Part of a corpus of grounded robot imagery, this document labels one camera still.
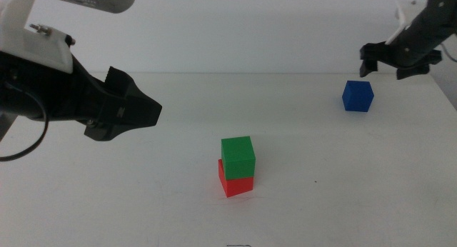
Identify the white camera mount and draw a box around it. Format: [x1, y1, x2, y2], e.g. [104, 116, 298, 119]
[384, 0, 421, 45]
[0, 0, 75, 75]

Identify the green cube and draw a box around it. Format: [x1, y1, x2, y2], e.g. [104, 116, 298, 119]
[221, 135, 256, 181]

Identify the grey right arm cable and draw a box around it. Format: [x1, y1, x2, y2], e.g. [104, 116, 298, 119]
[441, 42, 457, 63]

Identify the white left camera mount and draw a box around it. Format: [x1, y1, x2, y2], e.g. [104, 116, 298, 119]
[0, 0, 75, 75]

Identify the black hanging arm cable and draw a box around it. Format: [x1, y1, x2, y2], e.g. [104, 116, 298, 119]
[0, 81, 49, 163]

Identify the blue cube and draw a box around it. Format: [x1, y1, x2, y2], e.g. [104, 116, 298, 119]
[341, 80, 375, 113]

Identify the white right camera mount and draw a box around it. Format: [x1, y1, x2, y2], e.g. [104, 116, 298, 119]
[384, 0, 421, 45]

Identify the red cube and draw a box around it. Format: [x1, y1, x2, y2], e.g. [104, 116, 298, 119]
[217, 158, 255, 198]

